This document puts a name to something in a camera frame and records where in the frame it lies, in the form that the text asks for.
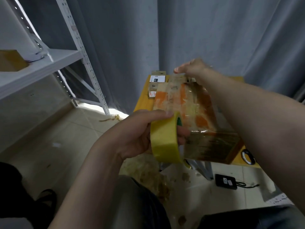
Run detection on black power adapter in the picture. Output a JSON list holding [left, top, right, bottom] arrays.
[[214, 173, 238, 190]]

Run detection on large orange print cardboard box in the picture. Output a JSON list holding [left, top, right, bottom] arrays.
[[152, 81, 246, 165]]

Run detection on grey metal shelf unit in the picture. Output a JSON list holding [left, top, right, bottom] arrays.
[[0, 0, 111, 116]]

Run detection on person's left forearm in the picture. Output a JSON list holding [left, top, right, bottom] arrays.
[[48, 141, 125, 229]]

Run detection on person's left hand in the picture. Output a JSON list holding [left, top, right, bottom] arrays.
[[98, 109, 191, 161]]

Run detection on grey curtain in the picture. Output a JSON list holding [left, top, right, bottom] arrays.
[[14, 0, 305, 115]]

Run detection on person's right forearm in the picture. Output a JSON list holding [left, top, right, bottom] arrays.
[[198, 66, 305, 213]]

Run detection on yellow tape roll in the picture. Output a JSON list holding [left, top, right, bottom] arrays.
[[150, 111, 184, 164]]

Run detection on long white-labelled cardboard box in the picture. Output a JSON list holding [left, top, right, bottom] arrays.
[[148, 70, 167, 100]]

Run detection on tape scraps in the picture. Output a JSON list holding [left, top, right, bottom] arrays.
[[121, 152, 172, 201]]

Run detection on yellow wooden table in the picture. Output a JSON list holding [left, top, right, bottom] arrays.
[[132, 75, 263, 182]]

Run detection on black adapter cable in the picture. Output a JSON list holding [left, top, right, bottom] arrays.
[[236, 181, 261, 189]]

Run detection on person's right hand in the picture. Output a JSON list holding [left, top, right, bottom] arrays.
[[173, 59, 215, 85]]

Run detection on black sandal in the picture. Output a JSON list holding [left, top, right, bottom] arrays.
[[37, 189, 59, 220]]

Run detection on person's right leg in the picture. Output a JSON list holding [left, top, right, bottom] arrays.
[[198, 205, 305, 229]]

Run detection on black-handled scissors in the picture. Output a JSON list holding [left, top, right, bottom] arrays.
[[241, 149, 256, 166]]

